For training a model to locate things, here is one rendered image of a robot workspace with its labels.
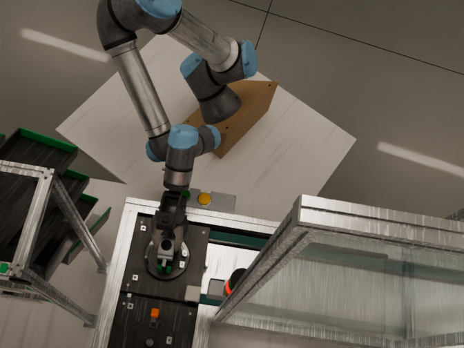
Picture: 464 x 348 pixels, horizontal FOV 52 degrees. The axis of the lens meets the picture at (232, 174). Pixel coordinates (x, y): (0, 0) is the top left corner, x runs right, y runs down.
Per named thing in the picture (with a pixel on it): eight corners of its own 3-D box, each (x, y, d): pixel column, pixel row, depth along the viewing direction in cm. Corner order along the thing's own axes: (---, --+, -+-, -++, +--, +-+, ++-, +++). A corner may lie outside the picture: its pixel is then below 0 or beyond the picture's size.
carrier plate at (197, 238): (137, 217, 154) (137, 215, 153) (210, 229, 156) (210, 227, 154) (120, 291, 145) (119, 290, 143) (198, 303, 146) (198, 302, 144)
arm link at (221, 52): (225, 59, 166) (107, -22, 121) (262, 47, 158) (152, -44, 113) (226, 91, 163) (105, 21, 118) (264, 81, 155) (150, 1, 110)
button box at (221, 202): (175, 190, 165) (175, 184, 159) (234, 201, 166) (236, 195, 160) (170, 209, 162) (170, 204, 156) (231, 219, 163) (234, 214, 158)
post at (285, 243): (215, 311, 145) (295, 203, 54) (225, 312, 145) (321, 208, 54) (214, 321, 144) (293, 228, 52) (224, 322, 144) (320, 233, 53)
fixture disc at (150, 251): (149, 233, 151) (148, 230, 149) (192, 239, 152) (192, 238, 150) (139, 276, 145) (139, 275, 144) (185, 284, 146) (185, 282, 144)
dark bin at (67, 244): (53, 188, 130) (53, 169, 126) (98, 204, 130) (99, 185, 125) (-8, 267, 109) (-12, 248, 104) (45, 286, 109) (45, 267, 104)
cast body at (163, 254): (161, 237, 141) (160, 232, 134) (176, 239, 141) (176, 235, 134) (155, 265, 138) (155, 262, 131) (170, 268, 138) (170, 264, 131)
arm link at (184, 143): (206, 129, 126) (188, 134, 118) (200, 167, 130) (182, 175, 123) (182, 120, 129) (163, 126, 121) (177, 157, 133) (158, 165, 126)
